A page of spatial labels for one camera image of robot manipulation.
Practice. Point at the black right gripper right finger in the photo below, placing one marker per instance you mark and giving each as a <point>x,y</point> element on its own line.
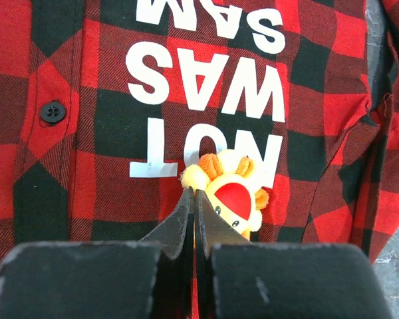
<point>209,230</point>

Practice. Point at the yellow plush flower brooch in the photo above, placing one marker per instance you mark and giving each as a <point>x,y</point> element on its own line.
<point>231,182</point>

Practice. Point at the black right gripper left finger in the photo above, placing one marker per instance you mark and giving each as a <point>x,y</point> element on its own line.
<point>172,292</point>

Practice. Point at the red black plaid shirt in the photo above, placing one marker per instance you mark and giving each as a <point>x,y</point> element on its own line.
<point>103,104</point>

